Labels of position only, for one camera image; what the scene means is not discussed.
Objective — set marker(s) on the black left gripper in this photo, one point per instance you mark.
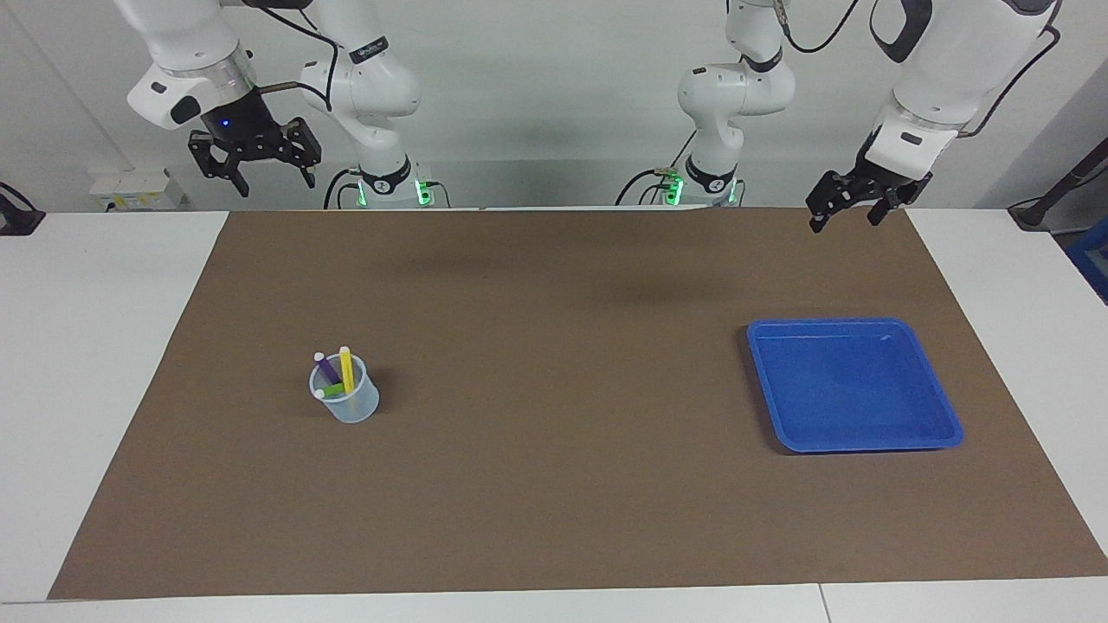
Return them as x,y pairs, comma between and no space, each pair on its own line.
892,183

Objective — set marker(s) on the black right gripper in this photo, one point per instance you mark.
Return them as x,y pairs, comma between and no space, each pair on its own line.
242,130

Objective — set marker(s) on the purple pen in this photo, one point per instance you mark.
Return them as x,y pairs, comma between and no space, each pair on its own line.
327,368

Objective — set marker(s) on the yellow pen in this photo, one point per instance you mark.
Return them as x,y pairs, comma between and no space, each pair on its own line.
347,368

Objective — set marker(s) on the green pen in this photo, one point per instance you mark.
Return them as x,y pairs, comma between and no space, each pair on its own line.
331,391

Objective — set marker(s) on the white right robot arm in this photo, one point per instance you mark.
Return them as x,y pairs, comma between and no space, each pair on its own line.
355,78

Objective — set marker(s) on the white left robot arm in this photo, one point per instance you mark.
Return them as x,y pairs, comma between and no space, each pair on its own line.
736,86

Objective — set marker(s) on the blue plastic tray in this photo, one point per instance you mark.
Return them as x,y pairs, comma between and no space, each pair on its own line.
853,389

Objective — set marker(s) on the black stand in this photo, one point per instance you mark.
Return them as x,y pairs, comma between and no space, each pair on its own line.
1056,190

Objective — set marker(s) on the blue crate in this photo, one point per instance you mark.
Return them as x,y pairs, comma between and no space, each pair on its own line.
1092,260

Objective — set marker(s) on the black table clamp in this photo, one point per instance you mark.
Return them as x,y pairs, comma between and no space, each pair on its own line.
17,216

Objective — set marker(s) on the clear plastic cup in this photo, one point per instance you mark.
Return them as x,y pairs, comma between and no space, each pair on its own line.
351,408

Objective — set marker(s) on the brown table mat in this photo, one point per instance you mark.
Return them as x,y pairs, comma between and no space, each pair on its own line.
554,476

